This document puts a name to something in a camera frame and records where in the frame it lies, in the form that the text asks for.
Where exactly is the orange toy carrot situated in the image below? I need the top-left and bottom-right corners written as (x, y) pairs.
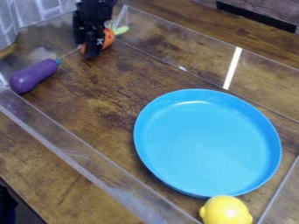
top-left (78, 25), bottom-right (130, 56)

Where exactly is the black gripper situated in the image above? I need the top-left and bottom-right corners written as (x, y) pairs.
top-left (72, 0), bottom-right (117, 59)

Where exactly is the yellow toy lemon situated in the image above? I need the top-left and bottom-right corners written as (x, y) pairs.
top-left (198, 195), bottom-right (253, 224)

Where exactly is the purple toy eggplant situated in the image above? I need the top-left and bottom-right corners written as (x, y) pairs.
top-left (9, 59), bottom-right (61, 95)

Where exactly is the white grey curtain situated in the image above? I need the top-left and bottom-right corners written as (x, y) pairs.
top-left (0, 0), bottom-right (77, 50)

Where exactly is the blue round tray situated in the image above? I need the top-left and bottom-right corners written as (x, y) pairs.
top-left (133, 89), bottom-right (283, 198)

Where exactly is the clear acrylic enclosure wall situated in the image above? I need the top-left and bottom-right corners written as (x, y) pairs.
top-left (0, 4), bottom-right (299, 224)

